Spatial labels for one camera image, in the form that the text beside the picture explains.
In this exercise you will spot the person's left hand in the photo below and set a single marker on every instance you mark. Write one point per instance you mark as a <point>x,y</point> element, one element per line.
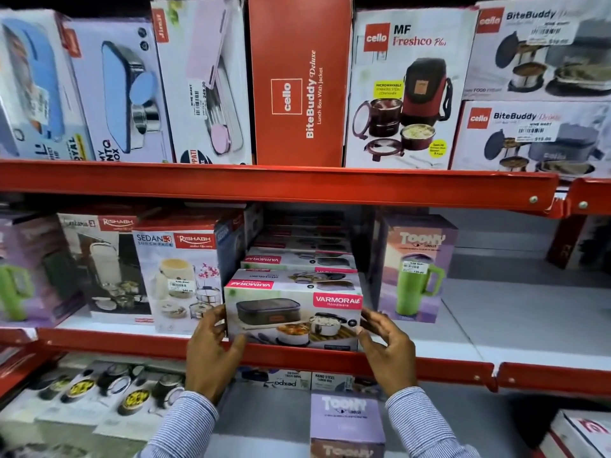
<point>205,357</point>

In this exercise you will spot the person's right hand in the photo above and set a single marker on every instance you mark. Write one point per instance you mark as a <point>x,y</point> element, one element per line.
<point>391,360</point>

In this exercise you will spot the person's right thumb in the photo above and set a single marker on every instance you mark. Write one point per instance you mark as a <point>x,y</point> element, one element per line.
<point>370,337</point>

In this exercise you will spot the person's left thumb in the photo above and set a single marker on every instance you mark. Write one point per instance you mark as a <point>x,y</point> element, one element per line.
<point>236,352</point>

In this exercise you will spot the grey lunch box carton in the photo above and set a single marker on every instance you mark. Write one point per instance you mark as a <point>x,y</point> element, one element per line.
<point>293,310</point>

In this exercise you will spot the person's left forearm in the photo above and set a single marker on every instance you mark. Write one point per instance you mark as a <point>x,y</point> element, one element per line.
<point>184,426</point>

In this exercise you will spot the person's right forearm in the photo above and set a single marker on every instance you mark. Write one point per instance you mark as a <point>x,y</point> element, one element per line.
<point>425,424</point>

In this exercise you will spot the white printed carton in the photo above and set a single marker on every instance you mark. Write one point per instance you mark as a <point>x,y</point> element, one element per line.
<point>281,380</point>
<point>332,380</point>

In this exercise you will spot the long red shelf beam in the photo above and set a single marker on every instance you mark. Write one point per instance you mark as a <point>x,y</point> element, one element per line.
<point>286,185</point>
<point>305,360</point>

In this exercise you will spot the purple green tumbler carton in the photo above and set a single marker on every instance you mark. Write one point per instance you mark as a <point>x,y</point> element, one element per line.
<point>415,271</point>
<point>33,271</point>

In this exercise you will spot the cream floral lunch bag carton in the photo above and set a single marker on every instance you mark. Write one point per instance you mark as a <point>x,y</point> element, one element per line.
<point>181,276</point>

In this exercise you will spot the row of stacked lunchbox cartons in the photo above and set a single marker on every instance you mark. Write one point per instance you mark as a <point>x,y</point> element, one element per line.
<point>300,262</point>

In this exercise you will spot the white carton with steel containers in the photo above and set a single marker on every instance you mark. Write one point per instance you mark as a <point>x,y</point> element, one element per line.
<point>95,400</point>

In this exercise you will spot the short red shelf beam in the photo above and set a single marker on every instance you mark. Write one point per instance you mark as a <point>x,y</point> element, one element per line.
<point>589,197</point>
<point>553,379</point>

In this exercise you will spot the dark red carton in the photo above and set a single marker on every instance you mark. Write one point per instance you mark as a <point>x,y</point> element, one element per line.
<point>580,243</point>

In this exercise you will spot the white and red carton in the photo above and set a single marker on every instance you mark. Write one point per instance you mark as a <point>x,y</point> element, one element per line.
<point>580,436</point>

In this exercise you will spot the white carton red lunch bag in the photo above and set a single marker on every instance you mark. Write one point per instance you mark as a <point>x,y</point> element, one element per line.
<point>405,90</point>

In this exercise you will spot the grey lunch bag carton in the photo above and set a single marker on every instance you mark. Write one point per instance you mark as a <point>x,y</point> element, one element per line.
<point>539,52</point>
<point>534,135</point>

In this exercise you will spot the plain red carton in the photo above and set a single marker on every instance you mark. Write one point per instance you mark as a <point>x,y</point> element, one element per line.
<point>298,76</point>

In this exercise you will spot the pink lunch box carton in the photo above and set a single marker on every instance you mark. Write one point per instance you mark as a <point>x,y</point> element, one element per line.
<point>205,81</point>

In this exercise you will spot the blue steel lunch box carton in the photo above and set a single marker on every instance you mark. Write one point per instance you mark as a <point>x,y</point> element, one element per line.
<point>119,90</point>

